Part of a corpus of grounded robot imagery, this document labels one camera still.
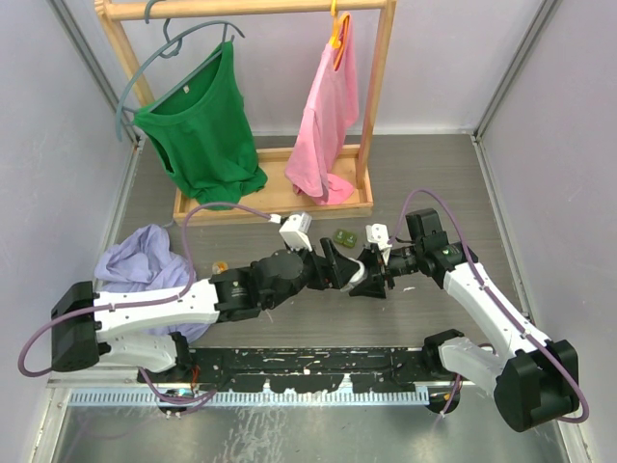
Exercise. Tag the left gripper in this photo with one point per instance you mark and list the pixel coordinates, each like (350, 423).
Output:
(332, 271)

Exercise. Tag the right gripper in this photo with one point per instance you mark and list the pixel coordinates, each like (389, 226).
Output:
(373, 285)

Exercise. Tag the white pill bottle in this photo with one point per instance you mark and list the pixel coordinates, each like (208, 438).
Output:
(357, 275)

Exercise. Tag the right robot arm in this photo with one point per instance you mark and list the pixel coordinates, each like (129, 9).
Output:
(531, 378)

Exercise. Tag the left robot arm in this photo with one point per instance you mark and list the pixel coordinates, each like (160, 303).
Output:
(115, 328)

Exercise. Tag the clear bottle with orange pills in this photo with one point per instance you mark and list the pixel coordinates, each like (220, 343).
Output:
(219, 267)

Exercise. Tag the green pill box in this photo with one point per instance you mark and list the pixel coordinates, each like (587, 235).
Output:
(345, 238)

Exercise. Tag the wooden clothes rack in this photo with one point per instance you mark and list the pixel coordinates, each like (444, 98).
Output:
(277, 196)

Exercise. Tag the pink t-shirt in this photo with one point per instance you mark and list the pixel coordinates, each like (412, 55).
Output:
(332, 108)

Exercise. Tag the lavender cloth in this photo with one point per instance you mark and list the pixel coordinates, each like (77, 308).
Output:
(143, 262)

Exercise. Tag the green t-shirt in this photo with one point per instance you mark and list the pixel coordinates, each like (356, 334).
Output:
(202, 136)

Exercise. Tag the orange-yellow plastic hanger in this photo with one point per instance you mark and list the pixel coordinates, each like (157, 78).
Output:
(339, 35)

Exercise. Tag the grey-blue plastic hanger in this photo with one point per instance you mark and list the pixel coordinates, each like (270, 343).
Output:
(171, 48)

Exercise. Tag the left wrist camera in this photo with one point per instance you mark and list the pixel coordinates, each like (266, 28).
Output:
(294, 230)

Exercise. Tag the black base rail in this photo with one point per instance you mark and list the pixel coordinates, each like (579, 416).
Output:
(380, 372)

